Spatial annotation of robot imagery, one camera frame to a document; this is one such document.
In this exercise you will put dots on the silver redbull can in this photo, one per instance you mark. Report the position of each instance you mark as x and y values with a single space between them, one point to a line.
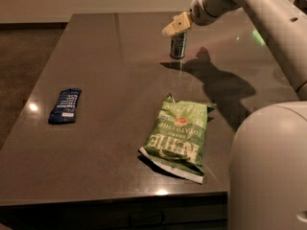
178 43

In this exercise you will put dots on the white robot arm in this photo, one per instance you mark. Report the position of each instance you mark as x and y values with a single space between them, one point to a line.
268 161

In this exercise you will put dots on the blue rxbar wrapper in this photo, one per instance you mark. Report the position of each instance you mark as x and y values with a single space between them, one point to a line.
65 109

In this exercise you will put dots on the green kettle chips bag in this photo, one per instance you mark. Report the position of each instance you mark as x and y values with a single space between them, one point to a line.
176 141

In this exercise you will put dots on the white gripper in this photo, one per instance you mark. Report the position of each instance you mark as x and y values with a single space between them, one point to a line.
201 12

